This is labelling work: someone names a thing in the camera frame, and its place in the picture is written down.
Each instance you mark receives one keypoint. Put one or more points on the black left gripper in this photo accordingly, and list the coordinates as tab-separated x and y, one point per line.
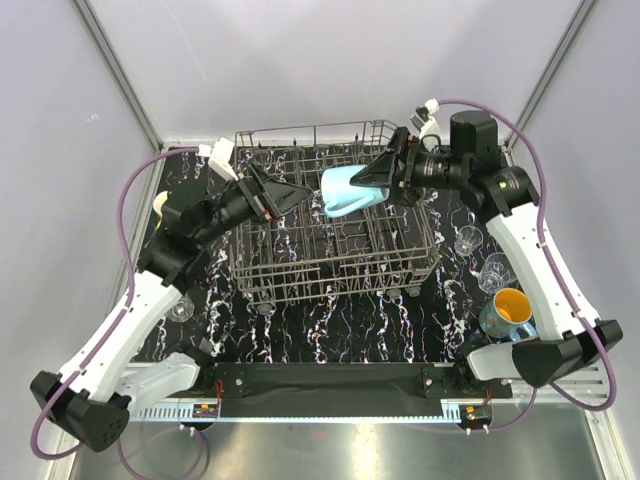
267	196

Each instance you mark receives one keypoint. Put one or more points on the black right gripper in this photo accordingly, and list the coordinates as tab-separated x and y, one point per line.
404	147

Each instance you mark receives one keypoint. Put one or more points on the light blue ceramic mug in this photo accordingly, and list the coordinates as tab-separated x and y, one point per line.
340	198

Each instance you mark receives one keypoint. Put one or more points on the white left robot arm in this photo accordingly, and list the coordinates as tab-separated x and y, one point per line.
90	397

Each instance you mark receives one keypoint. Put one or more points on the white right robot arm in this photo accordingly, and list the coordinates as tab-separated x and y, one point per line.
570	333

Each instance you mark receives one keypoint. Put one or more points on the clear glass cup right far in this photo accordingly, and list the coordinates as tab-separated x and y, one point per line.
468	239

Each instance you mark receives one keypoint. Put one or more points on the clear glass cup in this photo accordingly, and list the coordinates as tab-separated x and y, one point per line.
468	239
182	311
496	273

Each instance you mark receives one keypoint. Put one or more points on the yellow ceramic mug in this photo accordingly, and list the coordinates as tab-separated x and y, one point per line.
157	206

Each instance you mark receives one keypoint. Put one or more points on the clear glass cup left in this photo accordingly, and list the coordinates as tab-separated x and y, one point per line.
182	311

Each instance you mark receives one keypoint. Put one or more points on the clear glass cup right near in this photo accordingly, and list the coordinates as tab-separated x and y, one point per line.
496	273

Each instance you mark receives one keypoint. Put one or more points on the blue floral mug orange inside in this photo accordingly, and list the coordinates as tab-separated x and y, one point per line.
506	315

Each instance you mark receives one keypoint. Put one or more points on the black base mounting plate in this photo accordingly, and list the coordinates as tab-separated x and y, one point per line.
433	381

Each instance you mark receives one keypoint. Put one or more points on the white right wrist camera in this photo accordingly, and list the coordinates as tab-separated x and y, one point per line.
424	121

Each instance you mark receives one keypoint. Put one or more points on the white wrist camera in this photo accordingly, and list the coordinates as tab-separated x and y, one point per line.
219	156
424	121

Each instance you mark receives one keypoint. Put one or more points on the grey wire dish rack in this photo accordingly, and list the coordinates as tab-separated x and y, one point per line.
305	255

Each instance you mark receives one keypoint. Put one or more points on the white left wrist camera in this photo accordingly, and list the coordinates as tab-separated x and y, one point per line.
219	156

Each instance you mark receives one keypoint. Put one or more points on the aluminium frame rail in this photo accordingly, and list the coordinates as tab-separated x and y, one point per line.
300	412

